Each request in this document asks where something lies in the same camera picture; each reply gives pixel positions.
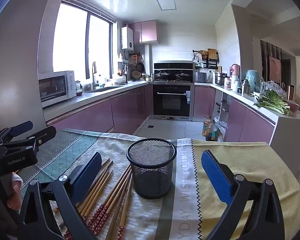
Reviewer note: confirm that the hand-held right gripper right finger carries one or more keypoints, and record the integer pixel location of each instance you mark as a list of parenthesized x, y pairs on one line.
[(216, 177)]

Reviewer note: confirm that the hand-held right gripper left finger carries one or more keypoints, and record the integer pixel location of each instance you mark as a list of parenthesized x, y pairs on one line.
[(90, 173)]

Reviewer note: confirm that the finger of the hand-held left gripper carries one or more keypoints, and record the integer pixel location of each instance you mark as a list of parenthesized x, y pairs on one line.
[(43, 135), (21, 128)]

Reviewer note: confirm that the bunch of wooden chopsticks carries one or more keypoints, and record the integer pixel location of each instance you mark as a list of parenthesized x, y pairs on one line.
[(107, 200)]

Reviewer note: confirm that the black mesh utensil holder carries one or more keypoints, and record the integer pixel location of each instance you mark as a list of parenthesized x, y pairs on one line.
[(152, 177)]

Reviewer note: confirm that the person's left hand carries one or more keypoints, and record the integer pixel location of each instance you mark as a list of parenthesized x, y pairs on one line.
[(16, 182)]

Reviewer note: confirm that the patterned printed tablecloth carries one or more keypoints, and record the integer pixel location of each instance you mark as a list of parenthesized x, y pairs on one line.
[(240, 155)]

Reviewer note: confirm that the dark sauce bottle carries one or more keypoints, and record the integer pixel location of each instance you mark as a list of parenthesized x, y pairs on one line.
[(212, 132)]

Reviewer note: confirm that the white microwave oven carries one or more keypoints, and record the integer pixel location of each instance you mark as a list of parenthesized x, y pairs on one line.
[(56, 87)]

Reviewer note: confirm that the yellow cooking oil bottle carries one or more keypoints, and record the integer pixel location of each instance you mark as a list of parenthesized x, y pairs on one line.
[(206, 127)]

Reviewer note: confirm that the crumpled plastic bag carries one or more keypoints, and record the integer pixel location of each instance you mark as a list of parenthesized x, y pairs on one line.
[(221, 126)]

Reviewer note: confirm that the grey refrigerator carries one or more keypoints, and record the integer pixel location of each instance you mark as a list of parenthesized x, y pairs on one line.
[(15, 67)]

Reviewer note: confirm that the pink base cabinets under appliances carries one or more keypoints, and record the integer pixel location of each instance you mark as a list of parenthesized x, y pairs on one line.
[(245, 122)]

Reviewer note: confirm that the pink base cabinets with sink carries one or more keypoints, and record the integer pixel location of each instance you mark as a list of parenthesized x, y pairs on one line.
[(102, 112)]

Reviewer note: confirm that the steel kitchen faucet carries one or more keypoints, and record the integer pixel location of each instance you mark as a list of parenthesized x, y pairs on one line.
[(93, 76)]

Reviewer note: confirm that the black built-in oven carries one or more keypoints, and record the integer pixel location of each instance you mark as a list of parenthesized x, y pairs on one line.
[(171, 101)]

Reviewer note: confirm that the white bowl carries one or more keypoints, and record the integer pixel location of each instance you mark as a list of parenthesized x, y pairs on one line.
[(118, 80)]

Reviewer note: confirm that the bunch of green vegetables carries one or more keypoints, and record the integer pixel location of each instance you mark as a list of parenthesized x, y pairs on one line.
[(272, 102)]

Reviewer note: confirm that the steel thermos flask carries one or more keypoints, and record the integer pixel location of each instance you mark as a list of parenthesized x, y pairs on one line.
[(245, 87)]

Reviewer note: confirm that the kitchen window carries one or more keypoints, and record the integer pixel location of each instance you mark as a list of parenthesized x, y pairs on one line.
[(70, 40)]

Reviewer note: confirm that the steel steamer pot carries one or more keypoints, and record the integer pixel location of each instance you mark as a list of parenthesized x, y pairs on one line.
[(220, 78)]

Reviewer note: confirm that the silver toaster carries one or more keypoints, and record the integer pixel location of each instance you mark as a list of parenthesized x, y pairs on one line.
[(200, 77)]

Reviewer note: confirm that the green air fryer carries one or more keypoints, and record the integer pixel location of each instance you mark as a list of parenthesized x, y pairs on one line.
[(253, 80)]

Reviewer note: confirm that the pink bowl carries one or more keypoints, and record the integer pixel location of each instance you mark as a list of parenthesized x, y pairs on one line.
[(293, 107)]

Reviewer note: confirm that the clear plastic bag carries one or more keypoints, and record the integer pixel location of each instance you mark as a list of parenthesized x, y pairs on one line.
[(273, 87)]

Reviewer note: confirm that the black lidded wok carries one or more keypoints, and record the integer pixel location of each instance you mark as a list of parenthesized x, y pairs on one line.
[(161, 75), (182, 75)]

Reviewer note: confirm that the pink electric kettle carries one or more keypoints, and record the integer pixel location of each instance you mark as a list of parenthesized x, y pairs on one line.
[(235, 69)]

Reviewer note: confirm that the hanging pans and strainers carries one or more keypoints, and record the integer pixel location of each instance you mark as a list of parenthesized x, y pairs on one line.
[(137, 66)]

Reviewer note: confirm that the black range hood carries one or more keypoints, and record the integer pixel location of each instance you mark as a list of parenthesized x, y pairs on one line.
[(173, 65)]

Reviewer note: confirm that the wooden cutting board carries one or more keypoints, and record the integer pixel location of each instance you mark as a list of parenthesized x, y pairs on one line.
[(211, 54)]

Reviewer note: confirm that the ceiling light panel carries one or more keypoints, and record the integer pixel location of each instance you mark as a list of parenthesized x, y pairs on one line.
[(165, 2)]

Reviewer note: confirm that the black wall rack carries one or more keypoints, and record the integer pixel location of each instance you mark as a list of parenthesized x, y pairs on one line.
[(212, 63)]

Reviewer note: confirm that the framed wall picture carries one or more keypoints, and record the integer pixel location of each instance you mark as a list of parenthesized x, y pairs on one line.
[(275, 70)]

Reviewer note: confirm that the white wall water heater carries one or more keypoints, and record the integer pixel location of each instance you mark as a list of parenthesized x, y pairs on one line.
[(127, 37)]

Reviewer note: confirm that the pink wall cabinet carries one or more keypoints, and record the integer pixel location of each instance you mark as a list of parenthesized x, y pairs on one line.
[(146, 31)]

